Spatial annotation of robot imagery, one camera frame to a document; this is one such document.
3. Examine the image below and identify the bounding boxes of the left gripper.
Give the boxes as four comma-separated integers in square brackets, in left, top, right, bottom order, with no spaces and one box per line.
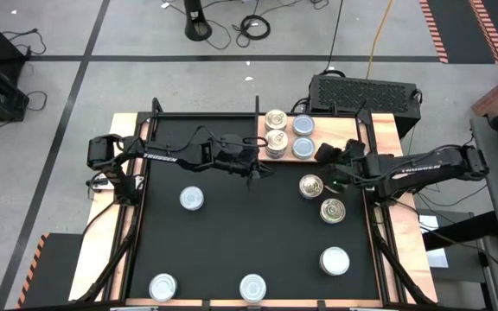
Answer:
[212,133,276,177]

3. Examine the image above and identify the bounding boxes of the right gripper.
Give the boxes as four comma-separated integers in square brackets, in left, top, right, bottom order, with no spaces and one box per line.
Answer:
[314,138,370,194]

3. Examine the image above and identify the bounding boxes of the green-label tuna can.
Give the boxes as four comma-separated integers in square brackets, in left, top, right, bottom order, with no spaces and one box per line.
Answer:
[148,272,179,303]
[291,113,316,137]
[239,273,268,303]
[178,185,206,212]
[291,136,316,161]

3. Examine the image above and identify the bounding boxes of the pink-label seafood can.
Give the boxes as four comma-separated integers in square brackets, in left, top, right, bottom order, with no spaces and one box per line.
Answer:
[318,245,351,277]
[298,174,325,200]
[319,197,348,225]

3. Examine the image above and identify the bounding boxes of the black perforated computer case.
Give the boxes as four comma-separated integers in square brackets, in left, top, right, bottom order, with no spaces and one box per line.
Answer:
[308,73,423,124]

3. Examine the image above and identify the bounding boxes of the white floor sheet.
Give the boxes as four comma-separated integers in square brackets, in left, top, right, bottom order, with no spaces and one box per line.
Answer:
[417,213,450,270]

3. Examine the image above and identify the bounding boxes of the black desk leg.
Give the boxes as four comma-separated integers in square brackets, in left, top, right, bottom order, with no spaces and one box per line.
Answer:
[421,210,498,252]

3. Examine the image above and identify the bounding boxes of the black stand base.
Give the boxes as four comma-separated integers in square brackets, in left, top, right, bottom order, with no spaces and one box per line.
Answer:
[182,0,214,42]

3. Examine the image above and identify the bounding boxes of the grey desk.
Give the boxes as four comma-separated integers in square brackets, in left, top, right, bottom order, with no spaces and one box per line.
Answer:
[469,115,498,311]

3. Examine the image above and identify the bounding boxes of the black mat orange-striped edge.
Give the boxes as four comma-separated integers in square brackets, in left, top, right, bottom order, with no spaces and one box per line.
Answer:
[15,232,85,310]
[418,0,498,66]

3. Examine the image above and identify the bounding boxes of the wooden shelf with black frame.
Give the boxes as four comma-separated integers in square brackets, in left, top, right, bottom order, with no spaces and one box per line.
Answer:
[255,94,363,164]

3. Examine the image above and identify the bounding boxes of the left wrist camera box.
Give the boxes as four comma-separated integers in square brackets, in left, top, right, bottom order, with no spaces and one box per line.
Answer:
[200,140,215,168]

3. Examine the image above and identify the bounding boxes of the black aluminium table frame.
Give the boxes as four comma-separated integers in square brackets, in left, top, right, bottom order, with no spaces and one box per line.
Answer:
[69,97,440,311]

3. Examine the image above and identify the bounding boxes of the thin black hanging cable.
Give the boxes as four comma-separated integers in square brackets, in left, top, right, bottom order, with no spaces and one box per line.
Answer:
[324,0,345,74]

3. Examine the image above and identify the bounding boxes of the yellow hanging cable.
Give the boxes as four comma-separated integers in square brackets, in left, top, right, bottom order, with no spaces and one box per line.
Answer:
[364,0,395,81]

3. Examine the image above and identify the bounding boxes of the coiled black cable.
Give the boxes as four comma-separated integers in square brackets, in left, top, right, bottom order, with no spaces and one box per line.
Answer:
[231,14,272,48]

